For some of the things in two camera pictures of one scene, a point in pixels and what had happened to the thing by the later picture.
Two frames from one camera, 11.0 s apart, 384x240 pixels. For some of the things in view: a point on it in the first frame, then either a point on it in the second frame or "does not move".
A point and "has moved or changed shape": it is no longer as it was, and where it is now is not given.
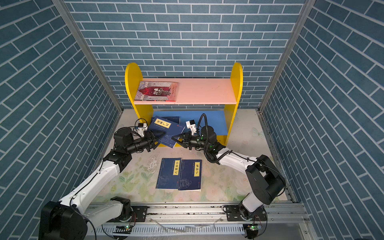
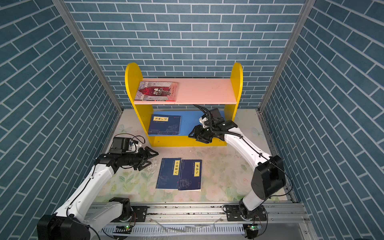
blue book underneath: [190, 175] does not move
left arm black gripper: [149, 138] -> [143, 156]
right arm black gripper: [188, 139] -> [198, 132]
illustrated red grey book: [157, 91] does not move
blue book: [170, 128] has moved or changed shape
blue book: [169, 173] does not move
